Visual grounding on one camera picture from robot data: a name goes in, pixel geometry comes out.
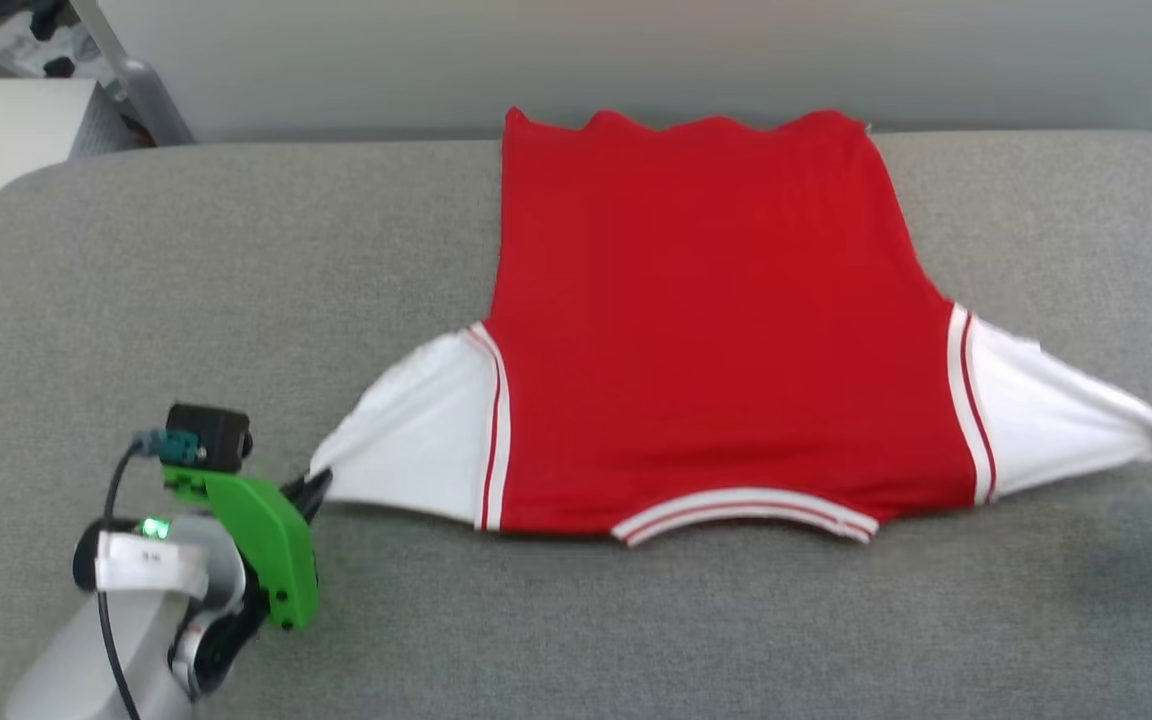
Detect white paper label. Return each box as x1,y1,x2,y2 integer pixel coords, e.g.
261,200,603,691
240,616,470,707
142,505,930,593
94,530,211,599

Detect grey partition foot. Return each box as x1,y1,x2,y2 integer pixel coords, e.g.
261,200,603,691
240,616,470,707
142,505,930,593
71,0,197,147

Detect white partition board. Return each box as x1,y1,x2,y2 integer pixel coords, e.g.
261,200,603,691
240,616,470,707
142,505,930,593
96,0,1152,143

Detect white power strip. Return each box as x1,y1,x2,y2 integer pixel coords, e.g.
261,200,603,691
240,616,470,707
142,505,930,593
0,5,112,81

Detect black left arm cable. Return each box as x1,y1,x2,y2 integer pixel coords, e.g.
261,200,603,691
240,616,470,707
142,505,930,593
96,438,169,720

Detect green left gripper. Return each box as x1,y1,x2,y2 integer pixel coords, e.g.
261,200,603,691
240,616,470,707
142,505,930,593
161,464,334,633

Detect white cabinet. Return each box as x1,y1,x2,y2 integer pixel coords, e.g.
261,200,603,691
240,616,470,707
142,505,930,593
0,78,142,289

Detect red and white shirt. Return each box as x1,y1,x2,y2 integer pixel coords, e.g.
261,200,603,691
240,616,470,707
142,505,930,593
308,107,1152,549

